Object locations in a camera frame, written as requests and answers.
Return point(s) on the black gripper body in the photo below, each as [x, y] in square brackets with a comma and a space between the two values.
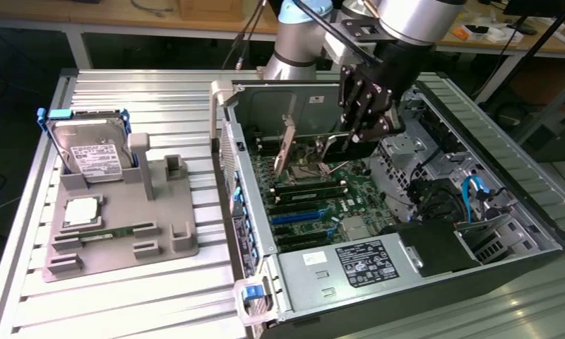
[400, 70]

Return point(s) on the graphics card with metal bracket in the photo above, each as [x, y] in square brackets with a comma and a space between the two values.
[348, 152]

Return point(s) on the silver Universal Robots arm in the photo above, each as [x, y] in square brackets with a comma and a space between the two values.
[419, 17]

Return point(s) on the perforated metal disk bay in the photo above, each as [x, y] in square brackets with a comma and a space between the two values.
[393, 169]

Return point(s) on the small orange block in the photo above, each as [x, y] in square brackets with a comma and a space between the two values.
[459, 32]

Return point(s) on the open black PC case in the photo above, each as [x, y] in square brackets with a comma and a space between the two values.
[273, 106]

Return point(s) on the wooden desk with white legs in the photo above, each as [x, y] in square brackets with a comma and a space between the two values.
[28, 10]
[487, 44]

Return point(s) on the green motherboard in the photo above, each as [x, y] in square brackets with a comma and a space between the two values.
[357, 190]

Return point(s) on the CPU socket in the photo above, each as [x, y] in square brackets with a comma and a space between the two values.
[305, 174]

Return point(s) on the long black expansion slot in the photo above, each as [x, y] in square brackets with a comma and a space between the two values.
[304, 239]
[293, 207]

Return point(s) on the black monitor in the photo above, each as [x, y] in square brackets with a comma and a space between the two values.
[537, 7]

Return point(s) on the blue slot retention clip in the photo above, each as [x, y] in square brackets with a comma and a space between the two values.
[254, 255]
[246, 226]
[242, 213]
[250, 241]
[237, 194]

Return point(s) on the brown cardboard box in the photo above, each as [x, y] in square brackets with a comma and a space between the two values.
[209, 10]

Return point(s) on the black floor box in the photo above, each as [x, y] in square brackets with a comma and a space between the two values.
[560, 141]

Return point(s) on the black plastic air shroud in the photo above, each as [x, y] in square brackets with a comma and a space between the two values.
[433, 247]

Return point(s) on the grey power supply unit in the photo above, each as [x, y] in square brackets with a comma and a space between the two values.
[310, 282]

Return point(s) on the silver hard disk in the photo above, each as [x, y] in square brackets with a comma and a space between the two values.
[93, 155]

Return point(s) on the blue case release latch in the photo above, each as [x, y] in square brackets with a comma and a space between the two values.
[252, 293]

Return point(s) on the grey parts rack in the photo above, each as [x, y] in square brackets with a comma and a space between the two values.
[122, 212]

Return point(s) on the blue disk carrier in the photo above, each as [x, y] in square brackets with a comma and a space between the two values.
[58, 114]

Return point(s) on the green RAM stick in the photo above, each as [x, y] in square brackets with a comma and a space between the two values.
[108, 234]

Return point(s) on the silver CPU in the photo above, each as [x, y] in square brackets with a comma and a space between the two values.
[80, 212]

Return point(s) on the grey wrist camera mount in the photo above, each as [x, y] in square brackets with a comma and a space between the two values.
[334, 46]

